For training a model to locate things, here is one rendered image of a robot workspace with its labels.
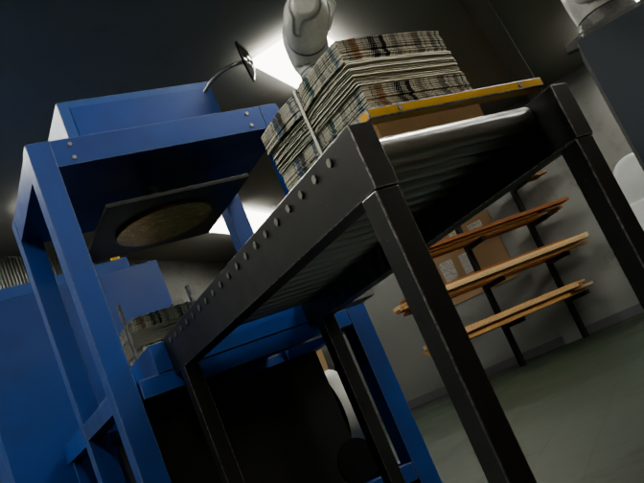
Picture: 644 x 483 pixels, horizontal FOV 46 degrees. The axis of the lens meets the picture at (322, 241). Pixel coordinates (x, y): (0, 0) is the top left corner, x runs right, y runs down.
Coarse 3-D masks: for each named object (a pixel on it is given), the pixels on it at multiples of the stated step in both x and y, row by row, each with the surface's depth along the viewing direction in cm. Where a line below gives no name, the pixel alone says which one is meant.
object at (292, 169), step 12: (288, 108) 163; (276, 120) 168; (288, 120) 164; (264, 132) 173; (276, 132) 169; (288, 132) 166; (300, 132) 162; (264, 144) 174; (276, 144) 170; (288, 144) 167; (300, 144) 163; (276, 156) 172; (288, 156) 168; (300, 156) 165; (312, 156) 161; (288, 168) 169; (300, 168) 166; (288, 180) 171
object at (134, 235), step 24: (168, 192) 265; (192, 192) 271; (216, 192) 281; (120, 216) 264; (144, 216) 271; (168, 216) 281; (192, 216) 292; (216, 216) 308; (96, 240) 277; (120, 240) 284; (144, 240) 296; (168, 240) 312
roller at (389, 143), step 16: (512, 112) 152; (528, 112) 154; (432, 128) 141; (448, 128) 143; (464, 128) 144; (480, 128) 146; (496, 128) 149; (512, 128) 151; (528, 128) 155; (384, 144) 135; (400, 144) 136; (416, 144) 138; (432, 144) 140; (448, 144) 143; (464, 144) 146; (400, 160) 138
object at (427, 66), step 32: (416, 32) 157; (320, 64) 150; (352, 64) 144; (384, 64) 148; (416, 64) 152; (448, 64) 157; (320, 96) 153; (352, 96) 145; (384, 96) 144; (416, 96) 149
